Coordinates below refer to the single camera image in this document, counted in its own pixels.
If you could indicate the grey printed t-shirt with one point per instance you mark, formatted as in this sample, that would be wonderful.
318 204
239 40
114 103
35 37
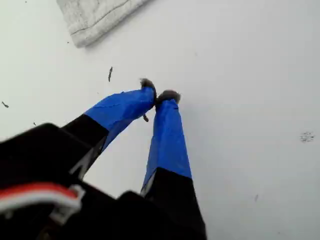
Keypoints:
95 20

